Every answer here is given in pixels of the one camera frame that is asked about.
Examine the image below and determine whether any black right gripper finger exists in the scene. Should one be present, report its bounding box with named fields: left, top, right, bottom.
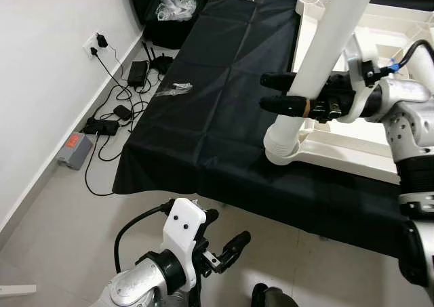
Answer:
left=260, top=94, right=313, bottom=116
left=260, top=72, right=299, bottom=92

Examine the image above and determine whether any white plastic children table top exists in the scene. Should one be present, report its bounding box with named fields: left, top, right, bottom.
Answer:
left=264, top=0, right=434, bottom=186

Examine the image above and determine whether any dark left robot foot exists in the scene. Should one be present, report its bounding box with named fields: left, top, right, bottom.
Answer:
left=166, top=287, right=204, bottom=307

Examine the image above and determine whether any dark robot foot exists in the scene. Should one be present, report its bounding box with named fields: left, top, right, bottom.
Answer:
left=166, top=287, right=204, bottom=307
left=251, top=283, right=299, bottom=307

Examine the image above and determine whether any dark right robot foot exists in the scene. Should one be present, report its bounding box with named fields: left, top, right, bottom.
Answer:
left=251, top=283, right=299, bottom=307

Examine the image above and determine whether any small clear plastic bag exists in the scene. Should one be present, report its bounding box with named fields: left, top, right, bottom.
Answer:
left=155, top=82, right=194, bottom=98

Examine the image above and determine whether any black wifi router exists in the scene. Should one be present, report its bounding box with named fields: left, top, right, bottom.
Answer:
left=141, top=41, right=174, bottom=75

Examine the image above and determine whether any crumpled clear plastic bag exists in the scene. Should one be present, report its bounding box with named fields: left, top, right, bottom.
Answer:
left=156, top=0, right=199, bottom=22

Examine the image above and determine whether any small black power brick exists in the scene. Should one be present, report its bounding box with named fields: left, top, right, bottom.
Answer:
left=112, top=104, right=134, bottom=122

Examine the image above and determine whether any black power adapter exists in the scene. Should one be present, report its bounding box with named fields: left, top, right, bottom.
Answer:
left=127, top=60, right=150, bottom=88

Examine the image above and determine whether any black power strip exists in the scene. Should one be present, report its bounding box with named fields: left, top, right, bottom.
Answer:
left=81, top=117, right=120, bottom=136

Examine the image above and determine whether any grey box orange label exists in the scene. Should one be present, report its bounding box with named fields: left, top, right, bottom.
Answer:
left=56, top=131, right=94, bottom=171

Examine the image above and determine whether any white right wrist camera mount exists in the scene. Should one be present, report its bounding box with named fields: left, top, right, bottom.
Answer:
left=339, top=35, right=382, bottom=123

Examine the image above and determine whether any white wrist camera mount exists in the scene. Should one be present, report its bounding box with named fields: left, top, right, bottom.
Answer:
left=339, top=35, right=382, bottom=123
left=161, top=197, right=208, bottom=289

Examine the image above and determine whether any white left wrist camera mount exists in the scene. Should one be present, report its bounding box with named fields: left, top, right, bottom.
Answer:
left=161, top=197, right=208, bottom=289

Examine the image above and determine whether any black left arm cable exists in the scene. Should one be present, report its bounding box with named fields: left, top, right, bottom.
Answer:
left=113, top=200, right=174, bottom=275

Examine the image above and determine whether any black floor cable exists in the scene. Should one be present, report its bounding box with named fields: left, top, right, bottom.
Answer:
left=84, top=134, right=136, bottom=198

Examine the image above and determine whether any white wall socket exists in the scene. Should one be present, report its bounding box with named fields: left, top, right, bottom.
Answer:
left=83, top=30, right=104, bottom=57

